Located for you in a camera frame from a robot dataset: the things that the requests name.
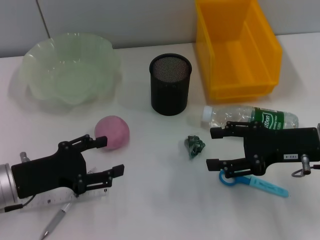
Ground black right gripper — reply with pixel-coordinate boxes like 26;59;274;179
206;120;320;180

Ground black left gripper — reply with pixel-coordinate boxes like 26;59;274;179
11;134;125;200

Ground green plastic scrap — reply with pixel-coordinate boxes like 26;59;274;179
184;134;206;160

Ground pink peach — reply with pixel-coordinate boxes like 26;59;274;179
94;114;131;153

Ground clear bottle green label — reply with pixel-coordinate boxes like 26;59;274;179
201;105;300;131

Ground blue scissors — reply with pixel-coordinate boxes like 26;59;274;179
218;169;290;198

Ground transparent plastic ruler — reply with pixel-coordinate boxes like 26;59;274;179
19;186;111;213

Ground black mesh pen holder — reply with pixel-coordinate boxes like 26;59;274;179
149;52;193;117

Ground silver pen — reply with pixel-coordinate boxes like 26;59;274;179
39;166;97;238

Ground translucent green fruit bowl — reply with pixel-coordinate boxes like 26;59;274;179
18;31;121;106

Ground yellow plastic bin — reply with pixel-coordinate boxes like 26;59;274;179
194;0;283;101

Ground grey right gripper cable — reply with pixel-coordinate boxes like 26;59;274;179
291;154;320;178

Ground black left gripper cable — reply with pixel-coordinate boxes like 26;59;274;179
0;196;35;214

